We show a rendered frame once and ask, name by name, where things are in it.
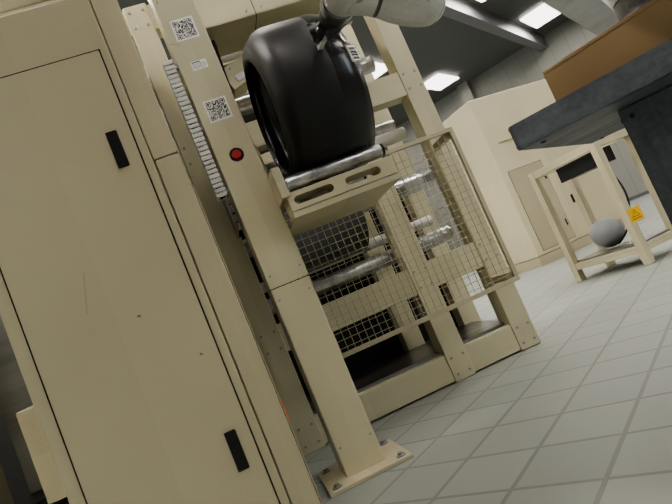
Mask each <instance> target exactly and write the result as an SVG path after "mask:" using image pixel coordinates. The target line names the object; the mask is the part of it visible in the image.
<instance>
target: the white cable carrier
mask: <svg viewBox="0 0 672 504"><path fill-rule="evenodd" d="M162 64H163V68H164V71H165V73H166V76H167V78H168V80H169V83H170V86H171V88H172V90H173V93H174V95H175V98H176V100H177V103H178V106H179V108H180V110H181V112H182V115H183V117H184V120H185V122H186V125H187V128H188V130H189V132H190V134H191V137H192V139H193V142H194V145H195V147H196V150H197V151H198V154H199V156H200V159H201V161H202V164H203V166H204V169H205V171H206V173H207V176H208V179H209V181H210V183H211V186H212V188H213V191H214V192H215V196H216V197H217V201H218V202H219V201H222V200H224V199H227V198H228V196H227V195H228V193H229V191H228V188H225V187H224V185H223V182H222V179H221V177H220V174H219V173H218V170H217V168H216V165H215V164H214V160H213V158H212V155H211V153H210V150H209V148H208V146H207V143H206V141H205V138H204V136H203V133H202V132H203V127H202V125H201V126H199V123H198V121H197V118H196V116H195V114H194V111H193V109H192V106H191V105H190V101H189V100H188V96H187V94H186V92H185V89H184V87H183V84H182V83H181V79H180V78H179V75H178V73H177V71H179V70H178V67H177V64H175V65H174V62H173V60H169V61H166V62H163V63H162ZM193 118H194V119H193ZM187 120H188V121H187ZM197 127H198V128H197ZM194 128H195V129H194ZM191 129H192V130H191ZM199 131H200V132H199ZM200 136H201V137H200ZM194 138H195V139H194ZM204 145H205V146H204ZM198 147H199V148H198Z"/></svg>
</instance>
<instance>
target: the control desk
mask: <svg viewBox="0 0 672 504"><path fill-rule="evenodd" d="M0 315H1V318H2V321H3V324H4V326H5V329H6V332H7V335H8V337H9V340H10V343H11V345H12V348H13V351H14V354H15V356H16V359H17V362H18V365H19V367H20V370H21V373H22V375H23V378H24V381H25V384H26V386H27V389H28V392H29V395H30V397H31V400H32V403H33V405H34V408H35V411H36V414H37V416H38V419H39V422H40V425H41V427H42V430H43V433H44V435H45V438H46V441H47V444H48V446H49V449H50V452H51V455H52V457H53V460H54V463H55V465H56V468H57V471H58V474H59V476H60V479H61V482H62V485H63V487H64V490H65V493H66V495H67V498H68V501H69V504H323V503H322V501H321V498H320V496H319V493H318V491H317V488H316V486H315V483H314V481H313V478H312V476H311V473H310V471H309V469H308V466H307V464H306V461H305V459H304V456H303V454H302V451H301V449H300V446H299V444H298V441H297V439H296V436H295V434H294V432H293V429H292V427H291V424H290V422H289V419H288V417H287V414H286V412H285V409H284V407H283V404H282V402H281V399H280V397H279V395H278V392H277V390H276V387H275V385H274V382H273V380H272V377H271V375H270V372H269V370H268V367H267V365H266V362H265V360H264V358H263V355H262V353H261V350H260V348H259V345H258V343H257V340H256V338H255V335H254V333H253V330H252V328H251V325H250V323H249V321H248V318H247V316H246V313H245V311H244V308H243V306H242V303H241V301H240V298H239V296H238V293H237V291H236V288H235V286H234V284H233V281H232V279H231V276H230V274H229V271H228V269H227V266H226V264H225V261H224V259H223V256H222V254H221V251H220V249H219V247H218V244H217V242H216V239H215V237H214V234H213V232H212V229H211V227H210V224H209V222H208V219H207V217H206V214H205V212H204V210H203V207H202V205H201V202H200V200H199V197H198V195H197V192H196V190H195V187H194V185H192V183H191V182H190V179H189V177H188V174H187V172H186V170H185V167H184V165H183V162H182V160H181V157H180V155H179V154H178V150H177V147H176V145H175V142H174V140H173V137H172V135H171V132H170V130H169V128H168V125H167V123H166V120H165V118H164V115H163V113H162V110H161V108H160V105H159V103H158V100H157V98H156V95H155V93H154V91H153V88H152V86H151V83H150V81H149V78H148V76H147V73H146V71H145V68H144V66H143V63H142V61H141V58H140V56H139V53H138V51H137V49H136V46H135V44H134V41H133V39H132V36H131V34H130V31H129V29H128V26H127V24H126V21H125V19H124V16H123V14H122V12H121V9H120V7H119V4H118V2H117V0H62V1H59V2H55V3H51V4H47V5H44V6H40V7H36V8H32V9H29V10H25V11H21V12H17V13H14V14H10V15H6V16H2V17H0Z"/></svg>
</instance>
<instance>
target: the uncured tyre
mask: <svg viewBox="0 0 672 504"><path fill-rule="evenodd" d="M318 18H319V15H317V14H305V15H301V16H298V17H295V18H291V19H288V20H285V21H281V22H278V23H275V24H271V25H268V26H265V27H261V28H259V29H257V30H256V31H254V32H253V33H251V35H250V36H249V38H248V40H247V42H246V44H245V46H244V48H243V53H242V59H243V69H244V75H245V80H246V84H247V88H248V92H249V96H250V100H251V103H252V107H253V110H254V113H255V116H256V119H257V122H258V125H259V128H260V130H261V133H262V136H263V138H264V140H265V143H266V145H267V147H268V149H269V152H270V154H271V156H272V158H273V160H274V162H275V164H276V166H277V167H279V169H280V171H281V172H282V176H283V177H284V178H285V177H288V176H291V175H294V174H296V173H299V172H302V171H305V170H307V169H310V168H313V167H316V166H318V165H321V164H324V163H327V162H329V161H332V160H335V159H338V158H340V157H343V156H346V155H349V154H351V153H354V152H357V151H360V150H361V146H364V145H365V144H367V143H369V147H371V146H373V145H375V136H376V132H375V118H374V112H373V106H372V101H371V97H370V93H369V89H368V86H367V82H366V79H365V76H364V73H363V71H362V68H361V66H360V63H359V61H356V62H352V60H351V58H350V56H349V53H348V51H347V49H346V47H345V44H350V43H349V41H348V40H347V38H346V37H345V35H344V34H343V33H342V31H340V32H339V33H338V34H337V35H336V36H333V35H332V36H331V39H332V40H331V41H329V42H328V41H326V43H325V45H324V47H323V49H322V50H319V51H318V49H317V47H316V44H315V43H313V40H312V38H311V35H310V32H309V29H308V27H307V24H308V23H316V20H317V19H318ZM335 147H338V148H336V149H333V148H335ZM330 149H333V150H330ZM327 150H330V151H327ZM324 151H327V152H324ZM321 152H324V153H322V154H319V153H321ZM318 154H319V155H318Z"/></svg>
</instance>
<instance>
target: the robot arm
mask: <svg viewBox="0 0 672 504"><path fill-rule="evenodd" d="M650 1H652V0H608V2H609V3H610V5H611V6H612V8H613V9H614V11H615V14H616V16H617V18H618V20H619V22H620V21H621V20H623V19H624V18H626V17H627V16H629V15H630V14H632V13H633V12H635V11H636V10H638V9H639V8H641V7H642V6H644V5H646V4H647V3H649V2H650ZM445 7H446V0H321V1H320V11H319V18H318V19H317V20H316V23H308V24H307V27H308V29H309V32H310V35H311V38H312V40H313V43H315V44H316V47H317V49H318V51H319V50H322V49H323V47H324V45H325V43H326V41H328V42H329V41H331V40H332V39H331V36H332V35H333V36H336V35H337V34H338V33H339V32H340V31H341V30H342V29H343V28H344V27H345V26H346V25H347V24H348V23H349V22H350V21H352V16H368V17H373V18H377V19H380V20H382V21H384V22H387V23H391V24H395V25H400V26H407V27H426V26H430V25H432V24H434V23H435V22H437V21H438V20H439V19H440V18H441V16H442V14H443V12H444V10H445ZM317 27H318V29H317ZM316 29H317V30H316Z"/></svg>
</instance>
